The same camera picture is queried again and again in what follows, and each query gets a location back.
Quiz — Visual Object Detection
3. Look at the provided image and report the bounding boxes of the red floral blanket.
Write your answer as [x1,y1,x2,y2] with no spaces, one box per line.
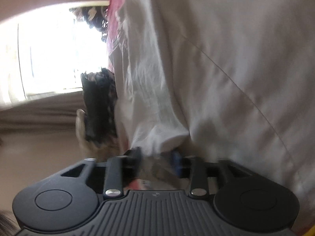
[105,0,129,57]

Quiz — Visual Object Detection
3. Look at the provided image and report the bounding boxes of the wheelchair with clothes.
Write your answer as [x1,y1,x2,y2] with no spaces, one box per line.
[69,5,108,43]

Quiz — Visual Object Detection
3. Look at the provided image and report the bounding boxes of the white shirt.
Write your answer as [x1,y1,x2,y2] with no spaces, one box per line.
[110,0,314,229]

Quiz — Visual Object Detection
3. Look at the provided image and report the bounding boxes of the beige curtain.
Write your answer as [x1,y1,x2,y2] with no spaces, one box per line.
[1,91,84,134]

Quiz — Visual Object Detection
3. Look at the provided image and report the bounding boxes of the dark folded clothes stack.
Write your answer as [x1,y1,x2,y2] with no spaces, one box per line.
[81,68,118,140]

